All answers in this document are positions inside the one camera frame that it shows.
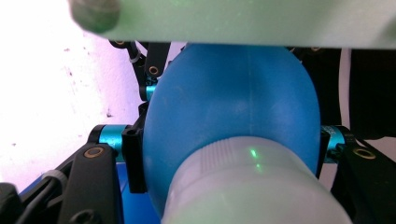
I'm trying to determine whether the blue bottle with white cap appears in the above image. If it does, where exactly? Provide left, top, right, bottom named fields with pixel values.
left=142, top=42, right=354, bottom=224

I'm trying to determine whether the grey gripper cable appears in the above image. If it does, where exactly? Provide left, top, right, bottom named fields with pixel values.
left=18, top=169, right=69, bottom=224

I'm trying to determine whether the thick black gripper cable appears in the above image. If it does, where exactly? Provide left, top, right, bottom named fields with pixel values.
left=108, top=39, right=148, bottom=82

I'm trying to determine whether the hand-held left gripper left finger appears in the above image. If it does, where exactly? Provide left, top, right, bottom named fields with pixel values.
left=120, top=123, right=148, bottom=194

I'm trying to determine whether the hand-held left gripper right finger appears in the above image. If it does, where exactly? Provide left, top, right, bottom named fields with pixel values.
left=315, top=124, right=332, bottom=181

